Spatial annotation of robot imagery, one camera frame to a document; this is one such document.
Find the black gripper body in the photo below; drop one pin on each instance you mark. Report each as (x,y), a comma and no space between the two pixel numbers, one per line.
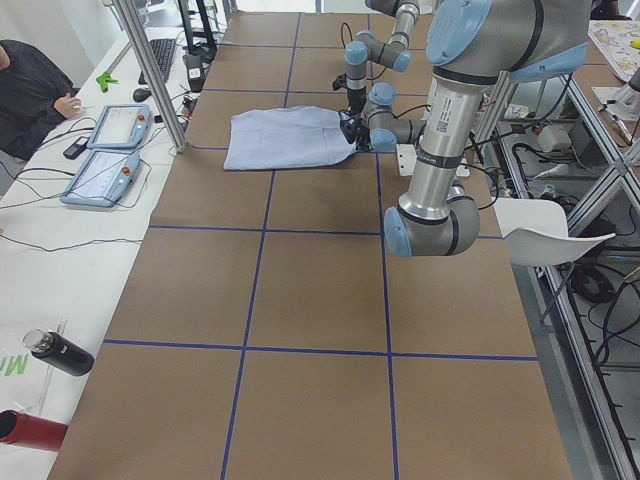
(361,135)
(356,101)

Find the light blue striped shirt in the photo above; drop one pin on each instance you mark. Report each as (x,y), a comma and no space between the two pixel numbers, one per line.
(286,138)

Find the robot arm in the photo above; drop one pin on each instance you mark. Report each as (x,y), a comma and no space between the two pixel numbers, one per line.
(469,44)
(365,47)

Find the black monitor stand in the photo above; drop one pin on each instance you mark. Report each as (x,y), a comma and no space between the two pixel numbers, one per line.
(199,36)

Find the white plastic chair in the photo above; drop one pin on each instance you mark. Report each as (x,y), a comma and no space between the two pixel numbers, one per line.
(536,233)

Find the black keyboard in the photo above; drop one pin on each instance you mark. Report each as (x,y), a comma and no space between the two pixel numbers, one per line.
(164,51)

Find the black computer mouse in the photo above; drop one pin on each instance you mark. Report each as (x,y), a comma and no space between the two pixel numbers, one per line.
(141,94)

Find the upper blue teach pendant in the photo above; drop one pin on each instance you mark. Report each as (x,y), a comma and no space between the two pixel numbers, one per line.
(121,127)

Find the blue teach pendant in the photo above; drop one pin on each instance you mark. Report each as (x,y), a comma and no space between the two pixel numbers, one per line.
(102,179)
(121,127)

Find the green plastic clamp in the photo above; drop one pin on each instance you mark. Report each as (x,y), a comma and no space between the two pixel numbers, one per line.
(104,80)

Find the lower blue teach pendant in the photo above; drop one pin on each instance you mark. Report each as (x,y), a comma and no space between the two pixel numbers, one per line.
(102,179)

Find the black smartphone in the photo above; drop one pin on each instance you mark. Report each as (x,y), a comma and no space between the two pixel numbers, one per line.
(74,150)

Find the seated person in black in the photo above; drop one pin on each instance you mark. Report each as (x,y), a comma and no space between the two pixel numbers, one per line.
(36,96)

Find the black water bottle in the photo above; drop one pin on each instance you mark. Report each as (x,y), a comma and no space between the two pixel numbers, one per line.
(59,352)

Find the red cylinder bottle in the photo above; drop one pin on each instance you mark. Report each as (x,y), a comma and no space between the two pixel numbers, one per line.
(24,430)

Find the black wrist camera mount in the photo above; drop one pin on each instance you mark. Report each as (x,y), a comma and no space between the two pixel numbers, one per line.
(349,125)
(340,82)

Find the aluminium frame post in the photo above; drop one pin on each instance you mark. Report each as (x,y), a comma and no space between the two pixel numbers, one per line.
(128,15)

